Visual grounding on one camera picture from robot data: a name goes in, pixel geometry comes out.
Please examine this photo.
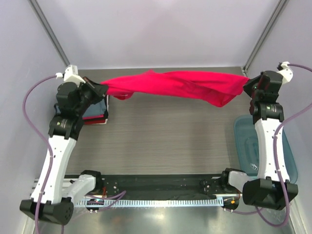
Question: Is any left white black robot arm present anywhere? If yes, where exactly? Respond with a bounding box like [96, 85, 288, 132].
[19, 77, 108, 226]

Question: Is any folded grey-blue t shirt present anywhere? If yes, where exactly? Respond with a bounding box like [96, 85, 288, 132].
[54, 101, 106, 120]

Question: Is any left aluminium frame post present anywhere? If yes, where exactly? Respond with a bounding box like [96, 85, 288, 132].
[28, 0, 70, 66]

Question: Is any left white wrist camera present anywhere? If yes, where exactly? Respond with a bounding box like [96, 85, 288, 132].
[56, 64, 85, 86]

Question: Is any aluminium frame post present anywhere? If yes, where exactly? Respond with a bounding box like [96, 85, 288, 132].
[28, 0, 70, 66]
[241, 0, 289, 76]

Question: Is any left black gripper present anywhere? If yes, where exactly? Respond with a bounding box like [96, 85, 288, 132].
[75, 77, 108, 115]

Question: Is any blue plastic bin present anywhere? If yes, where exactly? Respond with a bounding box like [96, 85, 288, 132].
[234, 115, 298, 183]

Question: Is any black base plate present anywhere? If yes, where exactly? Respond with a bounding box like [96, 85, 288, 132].
[87, 173, 242, 200]

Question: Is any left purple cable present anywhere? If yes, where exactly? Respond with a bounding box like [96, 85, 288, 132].
[22, 74, 127, 234]

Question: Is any slotted cable duct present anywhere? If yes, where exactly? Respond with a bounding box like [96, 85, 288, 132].
[74, 197, 224, 208]

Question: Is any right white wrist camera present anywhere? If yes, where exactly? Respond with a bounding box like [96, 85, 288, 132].
[277, 61, 293, 85]

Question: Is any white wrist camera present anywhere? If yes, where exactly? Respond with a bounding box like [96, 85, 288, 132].
[56, 64, 85, 86]
[277, 61, 293, 85]

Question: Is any right aluminium frame post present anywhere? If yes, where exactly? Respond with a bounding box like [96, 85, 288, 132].
[241, 0, 289, 76]

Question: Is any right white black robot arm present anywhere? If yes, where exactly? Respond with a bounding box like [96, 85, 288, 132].
[219, 68, 298, 210]

